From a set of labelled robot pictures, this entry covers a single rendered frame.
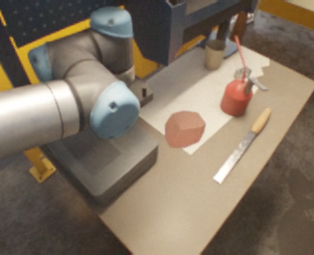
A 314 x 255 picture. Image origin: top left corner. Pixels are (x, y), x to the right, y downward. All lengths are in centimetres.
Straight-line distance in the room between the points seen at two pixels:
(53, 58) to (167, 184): 38
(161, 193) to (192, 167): 11
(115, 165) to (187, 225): 21
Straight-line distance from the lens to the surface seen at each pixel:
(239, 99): 70
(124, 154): 54
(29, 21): 55
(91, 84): 30
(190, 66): 91
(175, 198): 56
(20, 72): 57
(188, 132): 64
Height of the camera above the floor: 147
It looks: 51 degrees down
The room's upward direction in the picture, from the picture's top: 3 degrees clockwise
